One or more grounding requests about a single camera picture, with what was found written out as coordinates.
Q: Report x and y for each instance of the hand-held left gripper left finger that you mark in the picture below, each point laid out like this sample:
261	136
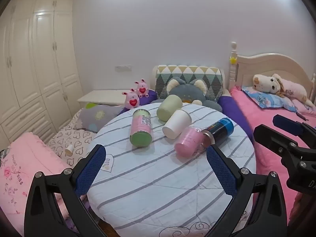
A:
92	164

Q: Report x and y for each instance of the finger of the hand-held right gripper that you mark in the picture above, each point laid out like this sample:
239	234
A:
287	124
270	137

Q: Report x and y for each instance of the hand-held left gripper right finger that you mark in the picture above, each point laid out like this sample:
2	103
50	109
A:
221	170

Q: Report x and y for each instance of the small white cup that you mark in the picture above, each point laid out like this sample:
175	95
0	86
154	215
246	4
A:
69	150

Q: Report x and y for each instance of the black and blue cup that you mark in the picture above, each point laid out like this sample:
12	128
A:
222	129

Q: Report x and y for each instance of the pink translucent cup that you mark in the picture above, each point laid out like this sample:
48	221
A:
186	140

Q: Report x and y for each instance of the pink and green labelled cup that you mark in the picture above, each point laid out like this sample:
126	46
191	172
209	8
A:
141	128

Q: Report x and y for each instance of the white paper cup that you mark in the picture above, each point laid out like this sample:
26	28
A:
176	123

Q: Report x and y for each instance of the light green cup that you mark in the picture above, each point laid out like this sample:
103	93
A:
167	107

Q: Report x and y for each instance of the heart print blanket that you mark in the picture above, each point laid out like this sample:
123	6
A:
81	140

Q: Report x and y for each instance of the pink bed sheet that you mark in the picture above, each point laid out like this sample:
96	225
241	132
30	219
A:
249	114

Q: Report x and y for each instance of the blue floral pillow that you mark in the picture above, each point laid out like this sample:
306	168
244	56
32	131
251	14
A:
261	98

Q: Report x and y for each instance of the purple pillow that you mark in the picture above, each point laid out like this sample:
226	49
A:
148	98
234	113

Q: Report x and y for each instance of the white dog plush toy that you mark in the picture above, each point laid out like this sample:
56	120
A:
269	82

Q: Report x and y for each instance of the grey flower cushion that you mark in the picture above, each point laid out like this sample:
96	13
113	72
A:
98	116

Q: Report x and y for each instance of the cream wooden bed headboard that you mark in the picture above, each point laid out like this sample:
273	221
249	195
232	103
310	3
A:
259	64

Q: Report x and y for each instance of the pink floral quilt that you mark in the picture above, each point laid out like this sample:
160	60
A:
24	163

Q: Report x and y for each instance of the cream nightstand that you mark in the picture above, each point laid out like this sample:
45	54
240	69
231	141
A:
103	96

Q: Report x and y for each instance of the pink rabbit plush toy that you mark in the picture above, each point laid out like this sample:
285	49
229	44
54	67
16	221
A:
142	88
132	101

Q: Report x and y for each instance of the yellow star ornament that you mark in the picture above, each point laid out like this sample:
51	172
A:
232	60

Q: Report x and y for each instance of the grey cat plush toy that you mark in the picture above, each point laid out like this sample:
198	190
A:
187	91

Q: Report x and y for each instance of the diamond patterned quilted cushion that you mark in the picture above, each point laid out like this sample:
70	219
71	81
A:
197	75

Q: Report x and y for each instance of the cream wardrobe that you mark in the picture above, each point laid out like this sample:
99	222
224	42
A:
44	54

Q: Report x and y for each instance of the white wall socket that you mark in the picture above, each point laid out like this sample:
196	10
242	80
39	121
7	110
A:
123	67

